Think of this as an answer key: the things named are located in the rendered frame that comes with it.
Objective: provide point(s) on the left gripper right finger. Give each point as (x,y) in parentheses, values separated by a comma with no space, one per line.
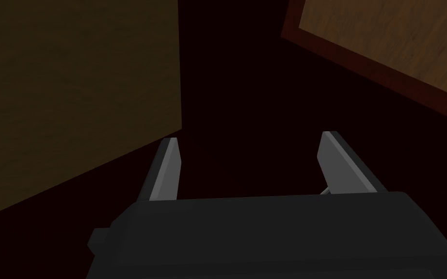
(340,166)

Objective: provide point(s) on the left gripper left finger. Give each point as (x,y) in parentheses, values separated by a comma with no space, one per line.
(166,174)

